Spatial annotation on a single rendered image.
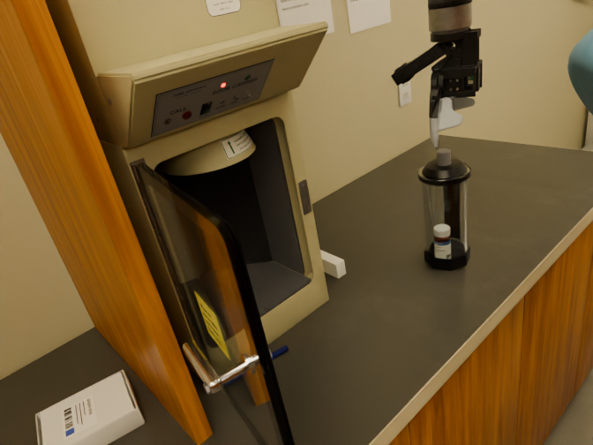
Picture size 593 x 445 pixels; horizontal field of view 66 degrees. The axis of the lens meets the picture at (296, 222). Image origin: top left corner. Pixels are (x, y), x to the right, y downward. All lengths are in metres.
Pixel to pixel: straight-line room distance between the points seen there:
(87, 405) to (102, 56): 0.59
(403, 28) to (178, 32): 1.19
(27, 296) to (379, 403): 0.78
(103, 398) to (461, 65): 0.89
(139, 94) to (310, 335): 0.58
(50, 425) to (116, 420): 0.12
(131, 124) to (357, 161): 1.14
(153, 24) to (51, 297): 0.71
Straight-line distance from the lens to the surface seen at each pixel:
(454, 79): 0.94
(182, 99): 0.64
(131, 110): 0.61
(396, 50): 1.77
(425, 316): 0.97
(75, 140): 0.57
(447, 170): 0.99
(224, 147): 0.79
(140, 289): 0.65
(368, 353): 0.90
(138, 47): 0.70
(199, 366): 0.55
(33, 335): 1.22
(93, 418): 0.92
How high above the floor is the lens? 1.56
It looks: 27 degrees down
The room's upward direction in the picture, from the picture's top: 11 degrees counter-clockwise
